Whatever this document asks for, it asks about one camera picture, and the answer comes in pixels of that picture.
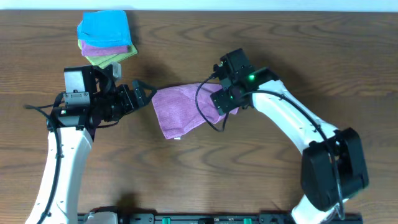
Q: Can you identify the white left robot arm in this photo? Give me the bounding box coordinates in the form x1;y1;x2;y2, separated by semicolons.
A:
26;63;157;223

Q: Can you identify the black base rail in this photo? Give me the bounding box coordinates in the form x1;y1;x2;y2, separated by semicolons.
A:
118;212;295;224

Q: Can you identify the pink microfibre cloth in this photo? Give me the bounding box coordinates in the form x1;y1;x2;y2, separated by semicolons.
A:
152;83;224;139

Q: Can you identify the green folded cloth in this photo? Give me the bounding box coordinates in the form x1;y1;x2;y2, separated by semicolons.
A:
78;40;138;68

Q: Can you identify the blue folded cloth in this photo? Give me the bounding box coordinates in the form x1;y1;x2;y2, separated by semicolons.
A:
77;10;132;48

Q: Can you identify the purple folded cloth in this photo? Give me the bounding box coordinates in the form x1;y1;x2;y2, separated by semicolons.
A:
79;40;128;57

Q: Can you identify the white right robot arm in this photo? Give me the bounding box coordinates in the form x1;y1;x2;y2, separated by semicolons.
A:
210;49;369;223

